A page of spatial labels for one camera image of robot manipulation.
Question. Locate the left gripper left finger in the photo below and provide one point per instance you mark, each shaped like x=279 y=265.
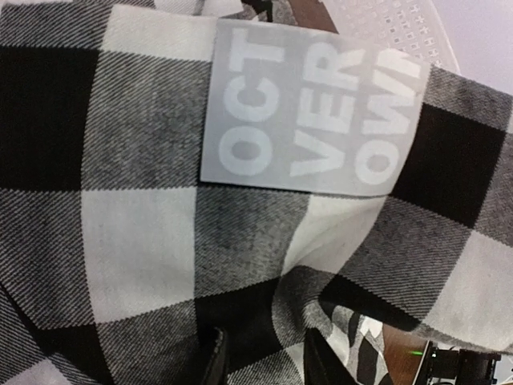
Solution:
x=215 y=351

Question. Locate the white plastic basket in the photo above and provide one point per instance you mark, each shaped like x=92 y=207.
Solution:
x=411 y=26

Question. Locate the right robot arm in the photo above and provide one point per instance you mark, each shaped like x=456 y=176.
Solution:
x=443 y=364

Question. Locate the black white checkered shirt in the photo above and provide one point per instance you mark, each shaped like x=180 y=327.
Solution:
x=163 y=175

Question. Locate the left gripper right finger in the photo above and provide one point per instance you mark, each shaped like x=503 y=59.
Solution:
x=321 y=364

